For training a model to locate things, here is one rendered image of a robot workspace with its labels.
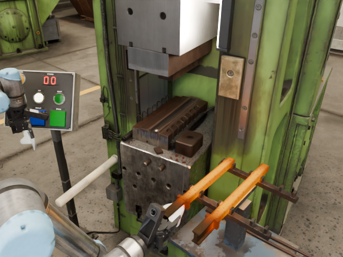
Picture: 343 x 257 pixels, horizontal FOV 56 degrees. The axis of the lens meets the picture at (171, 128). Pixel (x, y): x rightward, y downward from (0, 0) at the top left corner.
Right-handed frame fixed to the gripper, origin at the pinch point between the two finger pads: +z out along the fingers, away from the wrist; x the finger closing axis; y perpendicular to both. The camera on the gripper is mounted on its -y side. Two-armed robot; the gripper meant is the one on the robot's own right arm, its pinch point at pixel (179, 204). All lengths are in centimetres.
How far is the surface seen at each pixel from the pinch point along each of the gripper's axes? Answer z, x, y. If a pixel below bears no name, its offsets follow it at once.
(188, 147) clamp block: 32.9, -21.2, 3.2
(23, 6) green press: 212, -500, 22
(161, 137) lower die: 30.6, -34.9, 2.8
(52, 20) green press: 274, -525, 57
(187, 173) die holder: 27.4, -17.5, 12.6
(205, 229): -4.6, 13.2, -1.9
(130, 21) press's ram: 28, -49, -47
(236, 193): 15.9, 11.8, -0.9
